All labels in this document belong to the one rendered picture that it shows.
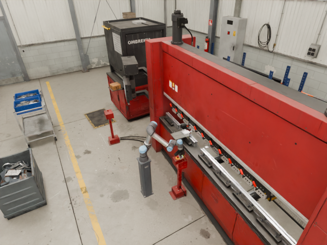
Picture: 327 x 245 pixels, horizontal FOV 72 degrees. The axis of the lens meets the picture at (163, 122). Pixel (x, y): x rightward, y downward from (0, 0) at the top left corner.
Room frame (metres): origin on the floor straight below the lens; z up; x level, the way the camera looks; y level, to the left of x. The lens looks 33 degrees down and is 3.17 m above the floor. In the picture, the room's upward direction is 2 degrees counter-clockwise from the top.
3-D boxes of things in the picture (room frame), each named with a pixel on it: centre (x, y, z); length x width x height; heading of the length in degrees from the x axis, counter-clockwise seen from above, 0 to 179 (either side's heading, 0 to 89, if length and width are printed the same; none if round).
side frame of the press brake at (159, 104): (4.02, -0.16, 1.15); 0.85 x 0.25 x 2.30; 114
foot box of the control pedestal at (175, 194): (2.63, -0.21, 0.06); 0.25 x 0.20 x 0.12; 114
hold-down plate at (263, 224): (1.39, -1.09, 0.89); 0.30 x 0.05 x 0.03; 24
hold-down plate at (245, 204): (1.75, -0.92, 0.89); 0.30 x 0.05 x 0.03; 24
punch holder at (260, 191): (1.62, -1.04, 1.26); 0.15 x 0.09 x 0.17; 24
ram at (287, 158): (2.47, -0.67, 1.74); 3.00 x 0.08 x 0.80; 24
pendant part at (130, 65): (4.00, 0.58, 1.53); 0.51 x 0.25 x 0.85; 13
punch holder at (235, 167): (1.99, -0.88, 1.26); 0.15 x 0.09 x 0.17; 24
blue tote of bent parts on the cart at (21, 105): (4.34, 2.91, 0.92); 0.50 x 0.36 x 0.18; 119
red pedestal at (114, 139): (4.17, 1.16, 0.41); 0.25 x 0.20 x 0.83; 114
